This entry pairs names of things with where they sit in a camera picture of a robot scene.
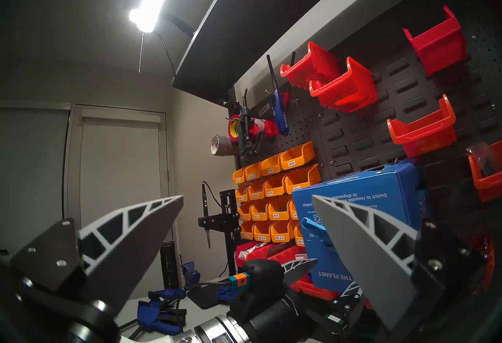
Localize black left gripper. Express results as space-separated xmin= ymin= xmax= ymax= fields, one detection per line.
xmin=227 ymin=258 xmax=366 ymax=343

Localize clear bag of screws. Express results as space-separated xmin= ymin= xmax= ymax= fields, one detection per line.
xmin=467 ymin=142 xmax=502 ymax=178

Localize yellow bin labelled M3-4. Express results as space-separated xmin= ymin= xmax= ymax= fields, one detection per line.
xmin=284 ymin=164 xmax=322 ymax=194

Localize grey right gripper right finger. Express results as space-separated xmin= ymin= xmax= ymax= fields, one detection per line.
xmin=312 ymin=195 xmax=419 ymax=332

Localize yellow bin labelled M3-8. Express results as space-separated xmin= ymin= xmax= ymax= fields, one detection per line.
xmin=267 ymin=195 xmax=293 ymax=221

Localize yellow bin labelled M3X6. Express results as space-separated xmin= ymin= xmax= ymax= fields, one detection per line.
xmin=280 ymin=141 xmax=316 ymax=170

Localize clear plastic parts bag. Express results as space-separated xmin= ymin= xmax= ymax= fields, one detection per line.
xmin=239 ymin=246 xmax=271 ymax=260

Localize yellow bin labelled M4-6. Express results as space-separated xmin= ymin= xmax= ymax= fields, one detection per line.
xmin=263 ymin=174 xmax=289 ymax=198

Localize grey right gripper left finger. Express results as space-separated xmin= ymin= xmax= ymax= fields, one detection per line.
xmin=78 ymin=195 xmax=185 ymax=317

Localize red bin with markers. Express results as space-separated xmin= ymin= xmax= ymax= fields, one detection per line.
xmin=467 ymin=234 xmax=495 ymax=296

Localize black soldering iron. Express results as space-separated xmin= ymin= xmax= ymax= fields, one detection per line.
xmin=201 ymin=181 xmax=212 ymax=249

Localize red utility lighter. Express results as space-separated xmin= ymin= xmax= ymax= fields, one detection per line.
xmin=282 ymin=51 xmax=298 ymax=111

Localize red white tape roll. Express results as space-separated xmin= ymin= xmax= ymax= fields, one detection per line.
xmin=251 ymin=119 xmax=281 ymax=139

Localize yellow bin labelled M4X8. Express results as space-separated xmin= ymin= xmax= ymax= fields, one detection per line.
xmin=247 ymin=181 xmax=266 ymax=201

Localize yellow bin labelled M3X8 BAD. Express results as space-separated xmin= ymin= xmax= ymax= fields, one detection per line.
xmin=244 ymin=162 xmax=262 ymax=182

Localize grey door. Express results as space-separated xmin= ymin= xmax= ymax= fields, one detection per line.
xmin=65 ymin=104 xmax=175 ymax=299

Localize dark grey pegboard panel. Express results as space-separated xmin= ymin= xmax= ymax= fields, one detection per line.
xmin=231 ymin=0 xmax=502 ymax=252

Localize black overhead shelf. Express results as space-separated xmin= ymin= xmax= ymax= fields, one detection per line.
xmin=172 ymin=0 xmax=377 ymax=103

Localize black cylindrical speaker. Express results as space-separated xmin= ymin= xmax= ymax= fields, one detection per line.
xmin=160 ymin=241 xmax=182 ymax=290

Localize black soldering stand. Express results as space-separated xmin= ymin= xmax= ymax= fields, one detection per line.
xmin=197 ymin=189 xmax=240 ymax=276

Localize blue utility lighter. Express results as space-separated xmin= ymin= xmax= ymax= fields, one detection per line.
xmin=266 ymin=54 xmax=291 ymax=137

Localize yellow bin labelled M2.5-5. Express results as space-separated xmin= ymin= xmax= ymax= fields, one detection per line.
xmin=270 ymin=221 xmax=295 ymax=243

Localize blue microfiber shop towel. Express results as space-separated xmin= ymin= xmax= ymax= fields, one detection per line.
xmin=301 ymin=217 xmax=334 ymax=248

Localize blue cardboard wipes box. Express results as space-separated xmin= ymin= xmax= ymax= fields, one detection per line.
xmin=292 ymin=162 xmax=432 ymax=294

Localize small blue vise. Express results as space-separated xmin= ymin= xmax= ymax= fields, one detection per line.
xmin=180 ymin=261 xmax=201 ymax=288

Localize yellow bin labelled M2.5-6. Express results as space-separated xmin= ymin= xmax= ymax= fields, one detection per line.
xmin=253 ymin=223 xmax=273 ymax=243

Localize crimson wall bin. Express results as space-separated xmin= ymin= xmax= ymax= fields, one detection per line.
xmin=403 ymin=5 xmax=468 ymax=78

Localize blue hand clamp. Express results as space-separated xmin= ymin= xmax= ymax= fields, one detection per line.
xmin=216 ymin=285 xmax=238 ymax=304

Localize red yellow tape roll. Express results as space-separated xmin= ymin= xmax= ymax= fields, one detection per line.
xmin=227 ymin=114 xmax=246 ymax=142

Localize yellow bin labelled M3-12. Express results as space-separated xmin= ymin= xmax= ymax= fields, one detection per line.
xmin=249 ymin=200 xmax=271 ymax=222

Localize grey duct tape roll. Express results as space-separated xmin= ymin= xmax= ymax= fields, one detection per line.
xmin=211 ymin=134 xmax=240 ymax=157

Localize flat black pad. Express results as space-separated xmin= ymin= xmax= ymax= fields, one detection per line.
xmin=186 ymin=279 xmax=232 ymax=309

